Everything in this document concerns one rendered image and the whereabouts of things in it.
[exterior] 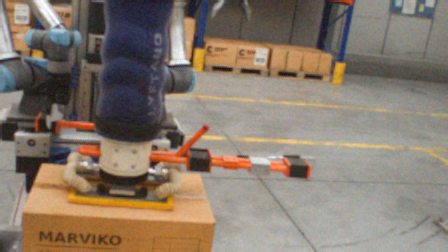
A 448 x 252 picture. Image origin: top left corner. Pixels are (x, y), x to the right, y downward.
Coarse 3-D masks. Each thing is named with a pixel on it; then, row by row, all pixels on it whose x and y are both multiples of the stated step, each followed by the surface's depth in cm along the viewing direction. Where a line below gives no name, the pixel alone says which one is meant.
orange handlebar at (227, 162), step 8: (80, 128) 196; (88, 128) 196; (80, 152) 171; (88, 152) 170; (96, 152) 171; (152, 152) 177; (160, 152) 178; (168, 152) 178; (152, 160) 174; (160, 160) 174; (168, 160) 174; (176, 160) 175; (184, 160) 175; (216, 160) 177; (224, 160) 177; (232, 160) 178; (240, 160) 182; (248, 160) 182; (224, 168) 178; (232, 168) 178; (248, 168) 179; (272, 168) 180; (280, 168) 180
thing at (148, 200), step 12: (72, 192) 166; (96, 192) 168; (108, 192) 169; (144, 192) 169; (96, 204) 164; (108, 204) 165; (120, 204) 165; (132, 204) 166; (144, 204) 166; (156, 204) 167; (168, 204) 168
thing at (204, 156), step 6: (192, 150) 182; (198, 150) 182; (204, 150) 182; (210, 150) 180; (186, 156) 178; (192, 156) 176; (198, 156) 177; (204, 156) 177; (210, 156) 175; (192, 162) 174; (198, 162) 174; (204, 162) 174; (210, 162) 175; (186, 168) 175; (192, 168) 174; (198, 168) 174; (204, 168) 175; (210, 168) 176
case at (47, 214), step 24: (48, 168) 187; (48, 192) 169; (192, 192) 184; (24, 216) 155; (48, 216) 156; (72, 216) 157; (96, 216) 158; (120, 216) 160; (144, 216) 162; (168, 216) 164; (192, 216) 166; (24, 240) 157; (48, 240) 158; (72, 240) 160; (96, 240) 161; (120, 240) 162; (144, 240) 163; (168, 240) 164; (192, 240) 165
